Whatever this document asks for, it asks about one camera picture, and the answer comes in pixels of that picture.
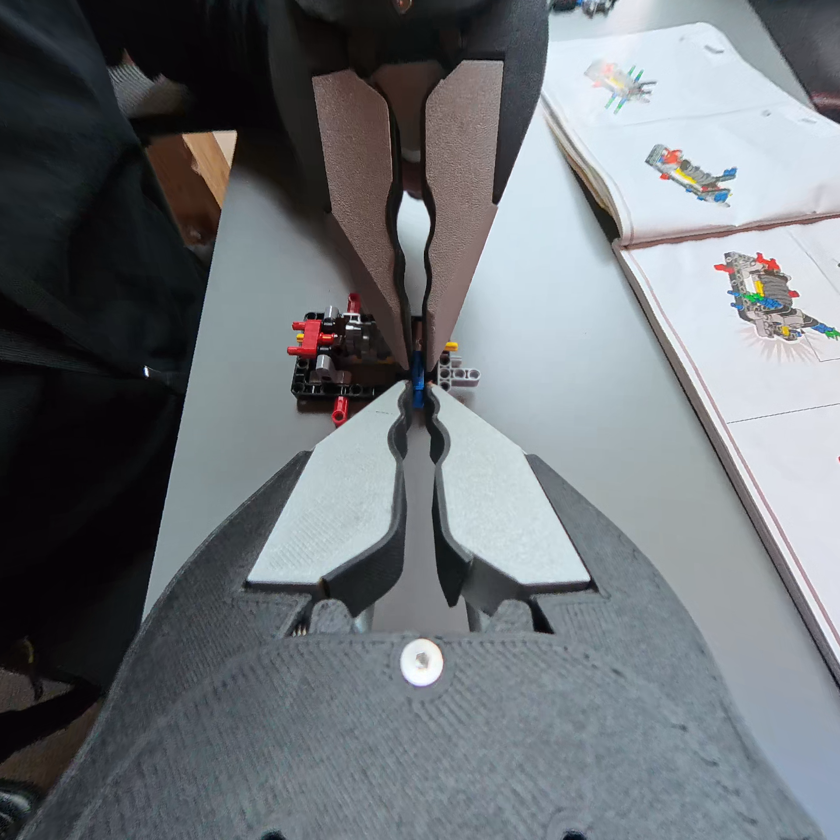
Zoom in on wooden furniture frame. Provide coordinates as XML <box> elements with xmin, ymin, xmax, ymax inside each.
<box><xmin>146</xmin><ymin>130</ymin><xmax>238</xmax><ymax>248</ymax></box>

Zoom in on lego instruction booklet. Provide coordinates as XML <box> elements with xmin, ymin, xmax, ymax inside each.
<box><xmin>540</xmin><ymin>21</ymin><xmax>840</xmax><ymax>685</ymax></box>

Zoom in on person's torso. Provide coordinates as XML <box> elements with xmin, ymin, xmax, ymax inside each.
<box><xmin>0</xmin><ymin>0</ymin><xmax>212</xmax><ymax>729</ymax></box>

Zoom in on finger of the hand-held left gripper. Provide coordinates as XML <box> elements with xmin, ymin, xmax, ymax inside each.
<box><xmin>422</xmin><ymin>59</ymin><xmax>508</xmax><ymax>373</ymax></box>
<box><xmin>311</xmin><ymin>69</ymin><xmax>412</xmax><ymax>373</ymax></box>

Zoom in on person's left hand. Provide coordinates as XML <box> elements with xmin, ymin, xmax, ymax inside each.
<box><xmin>373</xmin><ymin>61</ymin><xmax>448</xmax><ymax>199</ymax></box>

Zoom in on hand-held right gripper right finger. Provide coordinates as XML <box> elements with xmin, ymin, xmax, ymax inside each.
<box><xmin>425</xmin><ymin>384</ymin><xmax>593</xmax><ymax>606</ymax></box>

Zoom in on black frame lego model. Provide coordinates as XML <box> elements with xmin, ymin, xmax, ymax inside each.
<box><xmin>287</xmin><ymin>293</ymin><xmax>482</xmax><ymax>423</ymax></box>

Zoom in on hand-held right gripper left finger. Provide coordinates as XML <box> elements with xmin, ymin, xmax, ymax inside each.
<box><xmin>246</xmin><ymin>381</ymin><xmax>412</xmax><ymax>616</ymax></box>

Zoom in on person's left forearm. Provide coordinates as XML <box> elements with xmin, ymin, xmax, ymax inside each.
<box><xmin>79</xmin><ymin>0</ymin><xmax>277</xmax><ymax>139</ymax></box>

